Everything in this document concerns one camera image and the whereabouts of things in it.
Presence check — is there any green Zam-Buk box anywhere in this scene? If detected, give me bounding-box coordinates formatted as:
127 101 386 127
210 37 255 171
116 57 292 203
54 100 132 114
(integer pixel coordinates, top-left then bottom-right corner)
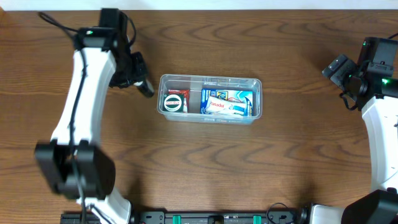
163 94 184 113

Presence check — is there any clear plastic container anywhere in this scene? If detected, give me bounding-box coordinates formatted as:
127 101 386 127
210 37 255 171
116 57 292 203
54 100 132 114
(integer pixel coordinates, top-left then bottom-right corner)
157 74 262 124

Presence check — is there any white Panadol box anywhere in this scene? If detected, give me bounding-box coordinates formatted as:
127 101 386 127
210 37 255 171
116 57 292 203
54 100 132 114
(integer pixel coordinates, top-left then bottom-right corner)
205 96 246 116

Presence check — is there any dark bottle white cap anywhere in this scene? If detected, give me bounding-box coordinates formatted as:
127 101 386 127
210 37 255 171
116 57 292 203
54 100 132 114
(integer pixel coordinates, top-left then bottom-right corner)
134 79 155 98

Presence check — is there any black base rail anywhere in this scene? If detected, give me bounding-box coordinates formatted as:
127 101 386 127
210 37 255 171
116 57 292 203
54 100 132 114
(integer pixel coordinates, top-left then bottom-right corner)
60 210 312 224

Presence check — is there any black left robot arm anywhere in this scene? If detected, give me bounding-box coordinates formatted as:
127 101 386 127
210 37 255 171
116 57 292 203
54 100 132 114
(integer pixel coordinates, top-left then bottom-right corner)
34 27 154 223

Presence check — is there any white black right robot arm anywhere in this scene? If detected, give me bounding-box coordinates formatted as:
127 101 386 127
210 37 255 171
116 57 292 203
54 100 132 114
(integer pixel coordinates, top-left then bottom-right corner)
306 53 397 224

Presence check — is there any blue Kool Fever box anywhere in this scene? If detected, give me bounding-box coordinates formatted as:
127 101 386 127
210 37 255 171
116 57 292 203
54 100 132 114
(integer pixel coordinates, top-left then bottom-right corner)
200 88 253 116

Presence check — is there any orange Panadol box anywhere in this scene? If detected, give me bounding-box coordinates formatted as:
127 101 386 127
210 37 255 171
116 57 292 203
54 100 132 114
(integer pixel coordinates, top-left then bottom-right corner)
168 90 190 113

